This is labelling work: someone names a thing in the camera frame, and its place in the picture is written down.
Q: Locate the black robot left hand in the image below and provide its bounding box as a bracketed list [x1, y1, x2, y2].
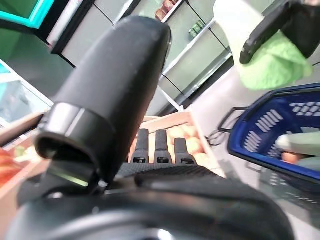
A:
[4, 16, 296, 240]

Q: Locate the brown potato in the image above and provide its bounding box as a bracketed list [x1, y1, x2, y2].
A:
[281, 151, 301, 164]

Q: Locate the glass door refrigerator cabinet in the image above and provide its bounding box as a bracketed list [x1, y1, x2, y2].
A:
[47, 0, 233, 111]

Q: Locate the blue plastic shopping basket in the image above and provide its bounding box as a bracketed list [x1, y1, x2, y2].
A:
[219, 82, 320, 198]

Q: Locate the teal framed panel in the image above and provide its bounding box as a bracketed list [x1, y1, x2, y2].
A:
[0, 0, 48, 30]

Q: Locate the napa cabbage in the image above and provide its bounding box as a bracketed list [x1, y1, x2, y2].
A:
[274, 131, 320, 155]
[212, 0, 313, 91]
[296, 153, 320, 173]

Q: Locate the wooden slatted crate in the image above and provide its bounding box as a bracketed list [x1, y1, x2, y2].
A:
[128, 111, 213, 171]

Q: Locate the black floor cable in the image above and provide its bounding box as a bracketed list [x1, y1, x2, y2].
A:
[206, 129, 226, 147]

